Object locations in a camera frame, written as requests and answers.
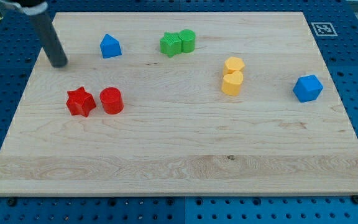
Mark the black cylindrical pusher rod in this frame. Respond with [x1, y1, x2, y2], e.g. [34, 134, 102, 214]
[29, 12, 68, 68]

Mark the yellow hexagon block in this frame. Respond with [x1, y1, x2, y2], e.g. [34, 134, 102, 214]
[223, 57, 246, 75]

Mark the silver rod clamp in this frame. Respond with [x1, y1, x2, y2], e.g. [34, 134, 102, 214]
[0, 0, 48, 16]

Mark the blue triangle block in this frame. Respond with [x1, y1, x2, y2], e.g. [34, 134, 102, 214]
[99, 34, 122, 58]

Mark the yellow heart block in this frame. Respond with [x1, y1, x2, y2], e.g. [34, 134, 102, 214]
[221, 71, 244, 96]

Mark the wooden board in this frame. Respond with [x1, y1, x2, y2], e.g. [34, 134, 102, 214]
[0, 12, 358, 197]

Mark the green cylinder block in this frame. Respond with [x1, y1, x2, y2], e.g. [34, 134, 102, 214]
[178, 29, 196, 53]

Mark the blue cube block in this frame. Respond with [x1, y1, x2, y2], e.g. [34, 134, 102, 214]
[293, 75, 323, 103]

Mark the green star block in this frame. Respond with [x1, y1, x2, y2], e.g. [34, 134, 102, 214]
[160, 32, 182, 57]

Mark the white fiducial marker tag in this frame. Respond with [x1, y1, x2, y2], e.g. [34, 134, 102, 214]
[311, 22, 337, 37]

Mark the red cylinder block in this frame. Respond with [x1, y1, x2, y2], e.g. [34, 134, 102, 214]
[99, 87, 124, 114]

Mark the red star block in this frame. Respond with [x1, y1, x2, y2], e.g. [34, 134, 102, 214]
[66, 86, 96, 117]

